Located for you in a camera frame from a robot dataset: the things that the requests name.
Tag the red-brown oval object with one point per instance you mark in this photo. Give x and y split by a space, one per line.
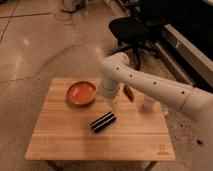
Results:
128 92

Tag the orange ceramic bowl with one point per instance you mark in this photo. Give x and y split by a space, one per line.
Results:
81 93

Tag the black office chair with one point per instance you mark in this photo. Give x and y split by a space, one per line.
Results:
145 23

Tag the white cup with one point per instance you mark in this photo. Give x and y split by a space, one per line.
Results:
148 102

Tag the wooden table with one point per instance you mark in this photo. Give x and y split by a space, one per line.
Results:
63 132

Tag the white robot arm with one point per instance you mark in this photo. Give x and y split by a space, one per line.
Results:
193 102

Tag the black striped rectangular box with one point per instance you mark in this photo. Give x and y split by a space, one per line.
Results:
102 122

